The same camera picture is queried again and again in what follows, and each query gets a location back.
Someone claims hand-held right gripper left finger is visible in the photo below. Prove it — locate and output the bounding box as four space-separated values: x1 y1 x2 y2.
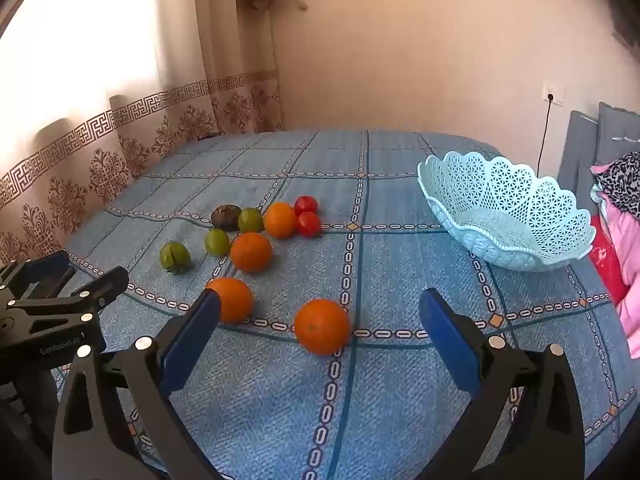
52 289 223 480

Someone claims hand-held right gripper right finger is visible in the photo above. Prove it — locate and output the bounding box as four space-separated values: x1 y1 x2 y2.
419 287 586 480

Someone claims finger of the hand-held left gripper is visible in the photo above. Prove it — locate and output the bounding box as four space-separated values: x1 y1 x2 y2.
0 251 77 302
10 266 131 323

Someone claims orange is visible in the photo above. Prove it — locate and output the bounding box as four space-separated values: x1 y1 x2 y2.
206 277 254 324
263 202 298 240
294 298 351 356
230 232 273 274

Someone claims green plum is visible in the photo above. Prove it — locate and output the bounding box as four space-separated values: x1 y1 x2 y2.
237 207 264 233
204 228 231 257
159 241 191 275

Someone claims dark brown round fruit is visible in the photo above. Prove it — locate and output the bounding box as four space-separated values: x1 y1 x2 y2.
211 204 243 232

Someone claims light blue plastic basket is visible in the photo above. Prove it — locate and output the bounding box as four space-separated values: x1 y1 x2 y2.
417 151 597 273

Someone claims blue plaid bedspread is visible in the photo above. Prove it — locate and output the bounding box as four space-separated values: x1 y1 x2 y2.
10 129 636 480

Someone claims beige patterned curtain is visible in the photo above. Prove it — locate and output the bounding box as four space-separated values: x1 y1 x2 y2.
0 0 283 266

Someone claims red pillow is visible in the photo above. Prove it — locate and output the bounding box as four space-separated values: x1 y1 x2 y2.
589 215 628 303

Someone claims pile of clothes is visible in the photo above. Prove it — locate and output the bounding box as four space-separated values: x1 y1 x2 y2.
597 195 640 356

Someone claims grey padded headboard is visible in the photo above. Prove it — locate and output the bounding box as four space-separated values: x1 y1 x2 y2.
556 110 599 203

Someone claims leopard print cloth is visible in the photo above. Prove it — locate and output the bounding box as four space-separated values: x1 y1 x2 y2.
595 152 640 216

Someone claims grey cushion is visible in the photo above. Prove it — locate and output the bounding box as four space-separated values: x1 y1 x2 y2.
597 101 640 171

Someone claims dark power cable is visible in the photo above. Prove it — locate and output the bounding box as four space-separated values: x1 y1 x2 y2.
537 97 553 176

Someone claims framed wall picture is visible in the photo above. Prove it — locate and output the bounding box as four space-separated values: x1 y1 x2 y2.
611 7 640 58

